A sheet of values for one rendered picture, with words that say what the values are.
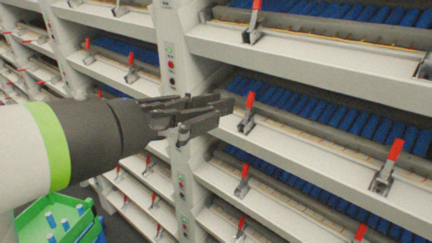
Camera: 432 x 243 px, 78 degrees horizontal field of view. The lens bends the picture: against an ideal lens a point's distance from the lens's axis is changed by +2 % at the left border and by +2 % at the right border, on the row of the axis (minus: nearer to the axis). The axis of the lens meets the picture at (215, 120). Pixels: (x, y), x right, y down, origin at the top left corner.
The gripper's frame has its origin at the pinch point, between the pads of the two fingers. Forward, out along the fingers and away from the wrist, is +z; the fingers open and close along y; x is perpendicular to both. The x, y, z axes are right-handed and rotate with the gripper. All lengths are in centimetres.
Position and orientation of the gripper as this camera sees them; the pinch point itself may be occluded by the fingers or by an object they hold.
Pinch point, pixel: (213, 105)
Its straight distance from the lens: 46.9
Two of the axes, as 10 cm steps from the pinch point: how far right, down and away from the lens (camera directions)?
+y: 7.6, 3.3, -5.6
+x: 1.4, -9.2, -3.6
